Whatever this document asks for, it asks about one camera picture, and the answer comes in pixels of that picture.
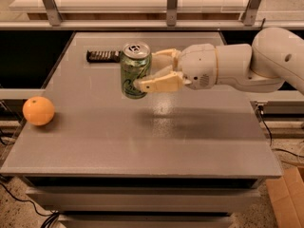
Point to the green soda can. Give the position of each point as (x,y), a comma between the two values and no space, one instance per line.
(135,60)

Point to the dark striped snack bar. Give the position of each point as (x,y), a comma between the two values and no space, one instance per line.
(97,56)

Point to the cardboard box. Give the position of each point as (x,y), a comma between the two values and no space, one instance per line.
(287,198)

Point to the orange fruit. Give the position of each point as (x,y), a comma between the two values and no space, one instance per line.
(38,110)

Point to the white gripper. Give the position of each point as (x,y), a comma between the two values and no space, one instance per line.
(198,65)

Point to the metal frame rail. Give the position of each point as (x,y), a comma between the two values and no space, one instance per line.
(151,14)

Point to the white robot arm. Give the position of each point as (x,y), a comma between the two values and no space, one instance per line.
(275,57)

